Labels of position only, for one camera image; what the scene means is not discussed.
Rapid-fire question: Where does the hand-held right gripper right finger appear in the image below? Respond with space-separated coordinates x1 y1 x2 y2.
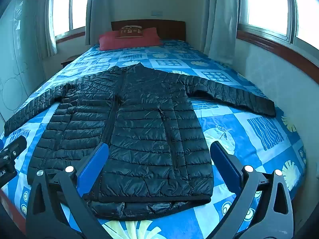
210 141 294 239

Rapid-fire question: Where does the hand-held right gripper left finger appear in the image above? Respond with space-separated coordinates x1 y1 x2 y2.
26 143 112 239

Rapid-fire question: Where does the black puffer jacket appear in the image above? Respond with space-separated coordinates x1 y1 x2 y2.
4 63 276 221

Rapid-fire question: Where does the blue patterned bed sheet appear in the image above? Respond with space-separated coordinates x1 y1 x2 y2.
0 40 308 239

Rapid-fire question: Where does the white patterned wardrobe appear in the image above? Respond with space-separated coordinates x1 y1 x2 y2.
0 0 50 127

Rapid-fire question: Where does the wooden nightstand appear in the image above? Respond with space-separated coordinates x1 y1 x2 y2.
60 55 75 68

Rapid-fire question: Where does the red pillow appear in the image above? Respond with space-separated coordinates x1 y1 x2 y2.
98 27 162 51

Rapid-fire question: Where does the wooden window sill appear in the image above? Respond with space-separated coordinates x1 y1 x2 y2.
55 31 86 42
235 30 319 80

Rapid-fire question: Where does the light grey curtain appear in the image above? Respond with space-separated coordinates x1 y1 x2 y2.
85 0 116 46
37 0 64 58
203 0 241 64

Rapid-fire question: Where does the brown printed cushion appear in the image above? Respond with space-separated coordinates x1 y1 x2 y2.
115 25 144 39

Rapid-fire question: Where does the wooden headboard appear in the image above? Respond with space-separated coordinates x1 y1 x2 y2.
111 21 187 41

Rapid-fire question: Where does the window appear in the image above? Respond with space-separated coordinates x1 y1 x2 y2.
50 0 91 41
237 0 319 45

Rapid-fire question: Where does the wooden bed frame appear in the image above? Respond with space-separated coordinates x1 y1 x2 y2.
0 189 27 234

